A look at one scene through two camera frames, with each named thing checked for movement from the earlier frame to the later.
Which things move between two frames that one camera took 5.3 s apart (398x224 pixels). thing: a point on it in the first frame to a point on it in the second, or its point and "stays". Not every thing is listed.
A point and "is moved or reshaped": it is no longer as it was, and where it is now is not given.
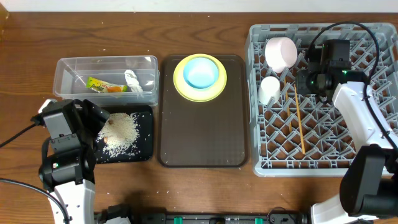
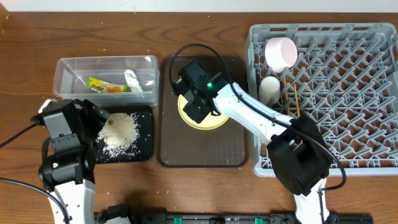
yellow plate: [196, 94] is moved or reshaped
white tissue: [132, 81] stays
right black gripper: [301, 86] to [196, 116]
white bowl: [280, 53] stays
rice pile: [119, 134] stays
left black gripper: [96, 124] stays
